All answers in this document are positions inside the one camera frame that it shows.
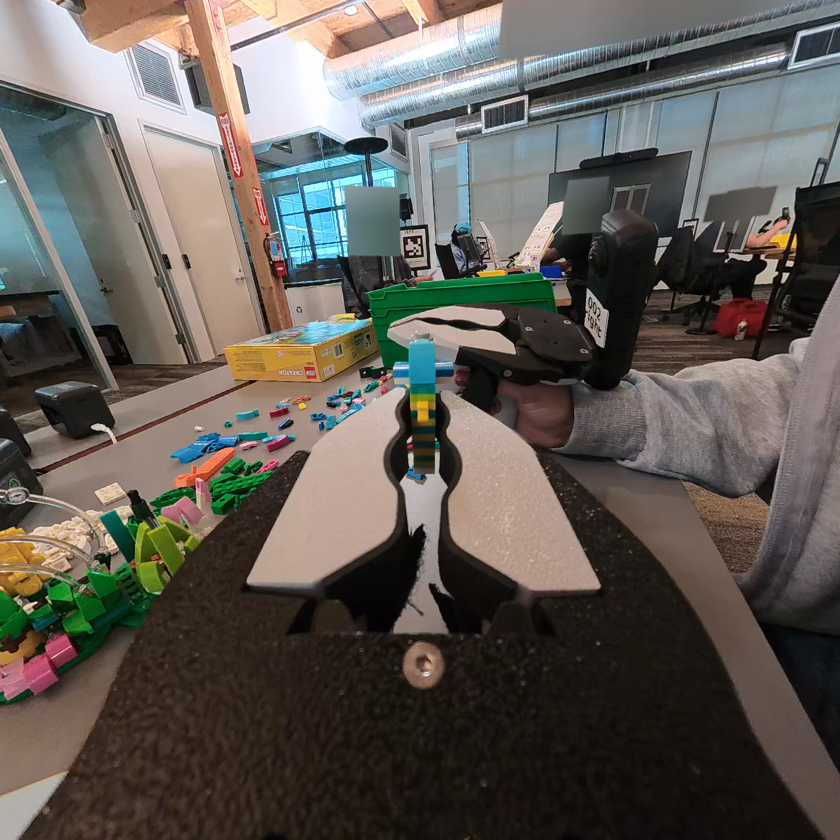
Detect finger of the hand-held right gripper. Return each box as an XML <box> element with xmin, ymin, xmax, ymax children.
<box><xmin>391</xmin><ymin>320</ymin><xmax>522</xmax><ymax>362</ymax></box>
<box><xmin>387</xmin><ymin>306</ymin><xmax>519</xmax><ymax>337</ymax></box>

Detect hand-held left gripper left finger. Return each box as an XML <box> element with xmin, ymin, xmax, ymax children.
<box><xmin>246</xmin><ymin>389</ymin><xmax>406</xmax><ymax>634</ymax></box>

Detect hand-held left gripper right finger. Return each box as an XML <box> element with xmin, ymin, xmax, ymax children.
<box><xmin>430</xmin><ymin>390</ymin><xmax>601</xmax><ymax>634</ymax></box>

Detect multicoloured striped brick model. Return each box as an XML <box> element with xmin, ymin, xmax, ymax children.
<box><xmin>392</xmin><ymin>331</ymin><xmax>455</xmax><ymax>483</ymax></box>

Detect person's right forearm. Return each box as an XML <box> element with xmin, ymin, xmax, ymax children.
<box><xmin>554</xmin><ymin>335</ymin><xmax>815</xmax><ymax>500</ymax></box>

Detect grey desk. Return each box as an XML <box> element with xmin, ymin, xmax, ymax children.
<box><xmin>0</xmin><ymin>357</ymin><xmax>840</xmax><ymax>840</ymax></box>
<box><xmin>26</xmin><ymin>361</ymin><xmax>263</xmax><ymax>470</ymax></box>

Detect person's right hand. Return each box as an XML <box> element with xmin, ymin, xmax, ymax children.
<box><xmin>455</xmin><ymin>369</ymin><xmax>578</xmax><ymax>450</ymax></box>

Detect green plastic crate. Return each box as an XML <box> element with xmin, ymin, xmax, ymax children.
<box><xmin>366</xmin><ymin>272</ymin><xmax>557</xmax><ymax>342</ymax></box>

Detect white tag sign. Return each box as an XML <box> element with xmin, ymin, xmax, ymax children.
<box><xmin>399</xmin><ymin>225</ymin><xmax>431</xmax><ymax>270</ymax></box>

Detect pile of green bricks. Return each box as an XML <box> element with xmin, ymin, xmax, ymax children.
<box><xmin>150</xmin><ymin>456</ymin><xmax>280</xmax><ymax>516</ymax></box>

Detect white paper chart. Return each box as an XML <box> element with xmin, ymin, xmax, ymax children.
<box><xmin>518</xmin><ymin>202</ymin><xmax>565</xmax><ymax>270</ymax></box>

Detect scatter of small mixed bricks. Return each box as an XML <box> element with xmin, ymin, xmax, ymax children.
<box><xmin>233</xmin><ymin>377</ymin><xmax>395</xmax><ymax>473</ymax></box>

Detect orange brick separator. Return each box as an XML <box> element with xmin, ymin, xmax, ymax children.
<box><xmin>174</xmin><ymin>448</ymin><xmax>236</xmax><ymax>488</ymax></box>

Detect white recycling bin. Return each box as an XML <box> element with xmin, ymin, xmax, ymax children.
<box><xmin>285</xmin><ymin>282</ymin><xmax>345</xmax><ymax>326</ymax></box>

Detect large pink slope brick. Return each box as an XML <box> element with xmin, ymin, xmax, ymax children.
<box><xmin>161</xmin><ymin>479</ymin><xmax>212</xmax><ymax>526</ymax></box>

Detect pile of blue bricks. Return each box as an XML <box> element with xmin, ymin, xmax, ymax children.
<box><xmin>171</xmin><ymin>433</ymin><xmax>240</xmax><ymax>463</ymax></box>

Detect black office chair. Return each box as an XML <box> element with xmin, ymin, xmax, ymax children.
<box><xmin>656</xmin><ymin>226</ymin><xmax>713</xmax><ymax>316</ymax></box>
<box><xmin>771</xmin><ymin>184</ymin><xmax>840</xmax><ymax>332</ymax></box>

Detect yellow toy box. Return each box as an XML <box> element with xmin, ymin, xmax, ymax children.
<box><xmin>223</xmin><ymin>317</ymin><xmax>383</xmax><ymax>383</ymax></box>

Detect large black screen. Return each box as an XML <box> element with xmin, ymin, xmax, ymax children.
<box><xmin>548</xmin><ymin>150</ymin><xmax>693</xmax><ymax>237</ymax></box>

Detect black floor lamp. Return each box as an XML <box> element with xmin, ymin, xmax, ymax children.
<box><xmin>344</xmin><ymin>136</ymin><xmax>388</xmax><ymax>191</ymax></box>

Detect red bag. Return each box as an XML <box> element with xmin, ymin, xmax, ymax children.
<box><xmin>713</xmin><ymin>298</ymin><xmax>769</xmax><ymax>340</ymax></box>

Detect white air vent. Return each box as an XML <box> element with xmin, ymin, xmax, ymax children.
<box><xmin>787</xmin><ymin>23</ymin><xmax>840</xmax><ymax>70</ymax></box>
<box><xmin>481</xmin><ymin>95</ymin><xmax>530</xmax><ymax>134</ymax></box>
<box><xmin>128</xmin><ymin>41</ymin><xmax>188</xmax><ymax>112</ymax></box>

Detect white door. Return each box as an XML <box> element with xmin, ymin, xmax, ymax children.
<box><xmin>141</xmin><ymin>125</ymin><xmax>263</xmax><ymax>362</ymax></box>

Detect green brick flower model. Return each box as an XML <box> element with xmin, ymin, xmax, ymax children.
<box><xmin>0</xmin><ymin>489</ymin><xmax>204</xmax><ymax>706</ymax></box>

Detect pile of white bricks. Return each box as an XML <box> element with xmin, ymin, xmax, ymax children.
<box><xmin>26</xmin><ymin>482</ymin><xmax>129</xmax><ymax>572</ymax></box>

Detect black charger box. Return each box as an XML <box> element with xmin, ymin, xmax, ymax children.
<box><xmin>34</xmin><ymin>381</ymin><xmax>116</xmax><ymax>439</ymax></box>
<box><xmin>0</xmin><ymin>406</ymin><xmax>32</xmax><ymax>458</ymax></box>

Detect clear curved plastic stem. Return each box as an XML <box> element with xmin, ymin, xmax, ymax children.
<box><xmin>0</xmin><ymin>489</ymin><xmax>109</xmax><ymax>565</ymax></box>
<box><xmin>0</xmin><ymin>533</ymin><xmax>86</xmax><ymax>595</ymax></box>

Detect person's grey hoodie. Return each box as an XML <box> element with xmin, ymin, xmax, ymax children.
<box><xmin>731</xmin><ymin>276</ymin><xmax>840</xmax><ymax>634</ymax></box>

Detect black power box green display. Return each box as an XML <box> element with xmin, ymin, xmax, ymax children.
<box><xmin>0</xmin><ymin>438</ymin><xmax>46</xmax><ymax>513</ymax></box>

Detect person's dark jeans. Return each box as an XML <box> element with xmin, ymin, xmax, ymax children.
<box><xmin>761</xmin><ymin>620</ymin><xmax>840</xmax><ymax>749</ymax></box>

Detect white instruction booklet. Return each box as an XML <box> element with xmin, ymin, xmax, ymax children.
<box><xmin>0</xmin><ymin>769</ymin><xmax>70</xmax><ymax>840</ymax></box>

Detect silver ventilation duct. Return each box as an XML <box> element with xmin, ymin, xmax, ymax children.
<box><xmin>357</xmin><ymin>79</ymin><xmax>657</xmax><ymax>129</ymax></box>
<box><xmin>322</xmin><ymin>5</ymin><xmax>791</xmax><ymax>99</ymax></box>

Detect wooden post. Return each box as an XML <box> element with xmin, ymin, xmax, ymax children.
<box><xmin>185</xmin><ymin>0</ymin><xmax>294</xmax><ymax>332</ymax></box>

